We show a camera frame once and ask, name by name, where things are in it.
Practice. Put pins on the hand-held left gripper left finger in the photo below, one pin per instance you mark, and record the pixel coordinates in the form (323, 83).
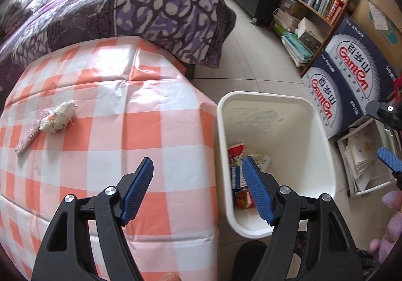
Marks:
(138, 193)

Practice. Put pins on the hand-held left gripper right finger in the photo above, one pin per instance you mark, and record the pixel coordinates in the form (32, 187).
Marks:
(256, 193)

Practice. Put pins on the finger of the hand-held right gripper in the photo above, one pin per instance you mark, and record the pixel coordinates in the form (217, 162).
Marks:
(389, 158)
(386, 113)

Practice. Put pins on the orange snack wrapper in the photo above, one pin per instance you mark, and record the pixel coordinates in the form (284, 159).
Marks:
(243, 200)

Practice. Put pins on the blue carton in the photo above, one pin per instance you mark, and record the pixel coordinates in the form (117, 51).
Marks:
(237, 177)

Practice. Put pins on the white carton with label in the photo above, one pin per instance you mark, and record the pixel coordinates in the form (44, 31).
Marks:
(262, 161)

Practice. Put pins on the red and white packet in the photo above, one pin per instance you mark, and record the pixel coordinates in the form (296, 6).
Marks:
(236, 153)

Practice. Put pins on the white plastic bin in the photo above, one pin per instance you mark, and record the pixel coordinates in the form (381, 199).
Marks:
(282, 117)

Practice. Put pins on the floral plastic bag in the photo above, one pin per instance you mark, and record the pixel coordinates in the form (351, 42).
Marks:
(58, 117)

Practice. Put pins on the stack of papers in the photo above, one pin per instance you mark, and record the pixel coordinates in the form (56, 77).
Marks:
(361, 155)

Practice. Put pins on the white rack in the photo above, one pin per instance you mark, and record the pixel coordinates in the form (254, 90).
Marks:
(348, 138)

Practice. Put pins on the blue cardboard box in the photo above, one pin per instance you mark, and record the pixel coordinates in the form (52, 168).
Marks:
(358, 64)
(323, 95)

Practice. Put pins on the orange checked tablecloth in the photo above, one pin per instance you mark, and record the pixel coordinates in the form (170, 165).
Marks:
(157, 127)

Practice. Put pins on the person's pink plush clothing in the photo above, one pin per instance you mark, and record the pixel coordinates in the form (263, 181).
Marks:
(384, 237)

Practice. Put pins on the brown cardboard box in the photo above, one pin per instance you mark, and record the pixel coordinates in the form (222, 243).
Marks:
(377, 14)

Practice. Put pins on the stack of green booklets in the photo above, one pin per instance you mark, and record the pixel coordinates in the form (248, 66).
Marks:
(296, 48)

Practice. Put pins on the white tissue box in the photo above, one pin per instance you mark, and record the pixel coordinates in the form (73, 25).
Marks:
(309, 32)

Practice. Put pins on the pink lace strip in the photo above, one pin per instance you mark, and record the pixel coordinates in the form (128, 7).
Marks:
(29, 139)

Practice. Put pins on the purple patterned blanket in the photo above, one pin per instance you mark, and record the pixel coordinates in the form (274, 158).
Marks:
(157, 7)

